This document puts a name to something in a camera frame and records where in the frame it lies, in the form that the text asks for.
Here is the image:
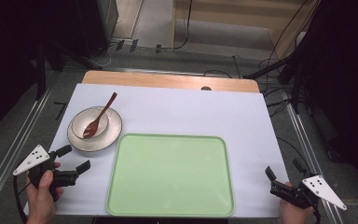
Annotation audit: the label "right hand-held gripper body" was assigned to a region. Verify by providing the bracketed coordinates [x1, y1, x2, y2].
[268, 169, 348, 211]

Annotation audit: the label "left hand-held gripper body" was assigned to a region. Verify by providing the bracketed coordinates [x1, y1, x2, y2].
[12, 144, 79, 203]

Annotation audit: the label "person's right hand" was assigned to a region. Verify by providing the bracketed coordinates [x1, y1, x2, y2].
[279, 181, 315, 224]

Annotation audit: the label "person's left hand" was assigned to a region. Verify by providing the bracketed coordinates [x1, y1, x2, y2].
[25, 161, 65, 224]

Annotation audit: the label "white ceramic bowl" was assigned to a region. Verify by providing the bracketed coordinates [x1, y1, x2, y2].
[70, 106, 110, 140]

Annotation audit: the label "brown wooden spoon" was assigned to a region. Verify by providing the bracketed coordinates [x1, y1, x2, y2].
[82, 91, 118, 139]

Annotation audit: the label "white ceramic plate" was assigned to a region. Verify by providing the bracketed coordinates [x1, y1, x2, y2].
[66, 105, 123, 153]

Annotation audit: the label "black metal stand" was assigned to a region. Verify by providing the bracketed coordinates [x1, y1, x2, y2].
[242, 50, 304, 114]
[34, 38, 104, 101]

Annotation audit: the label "light green tray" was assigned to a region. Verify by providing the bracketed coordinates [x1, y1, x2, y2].
[105, 133, 235, 217]

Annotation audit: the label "black curtain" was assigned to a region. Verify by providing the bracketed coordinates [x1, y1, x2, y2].
[292, 0, 358, 200]
[0, 0, 79, 144]

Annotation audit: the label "white table mat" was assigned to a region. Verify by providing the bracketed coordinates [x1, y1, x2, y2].
[23, 83, 290, 218]

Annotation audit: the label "wooden table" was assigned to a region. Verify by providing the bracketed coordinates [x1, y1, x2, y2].
[82, 70, 261, 94]

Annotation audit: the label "dark cabinet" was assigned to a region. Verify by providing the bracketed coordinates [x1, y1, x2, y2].
[74, 0, 120, 59]

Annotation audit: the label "aluminium floor rail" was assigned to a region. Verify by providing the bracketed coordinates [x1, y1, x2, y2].
[283, 101, 343, 224]
[0, 85, 55, 216]

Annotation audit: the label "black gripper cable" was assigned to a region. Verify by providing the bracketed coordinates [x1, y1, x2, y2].
[12, 175, 33, 224]
[310, 203, 322, 224]

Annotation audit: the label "white floor cable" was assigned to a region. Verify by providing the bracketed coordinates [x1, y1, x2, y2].
[96, 43, 119, 68]

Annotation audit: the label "light wooden frame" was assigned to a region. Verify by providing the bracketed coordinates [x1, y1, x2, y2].
[171, 0, 321, 60]

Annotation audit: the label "black hanging cable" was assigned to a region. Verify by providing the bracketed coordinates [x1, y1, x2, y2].
[163, 0, 194, 51]

